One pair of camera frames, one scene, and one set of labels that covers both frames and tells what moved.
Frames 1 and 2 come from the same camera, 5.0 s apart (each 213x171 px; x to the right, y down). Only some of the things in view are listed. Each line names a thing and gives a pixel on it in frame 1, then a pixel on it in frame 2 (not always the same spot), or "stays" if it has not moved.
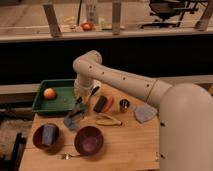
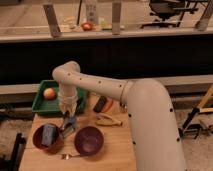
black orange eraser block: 103,104 stays
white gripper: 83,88 to 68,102
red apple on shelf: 87,26 stays
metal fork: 66,156 stays
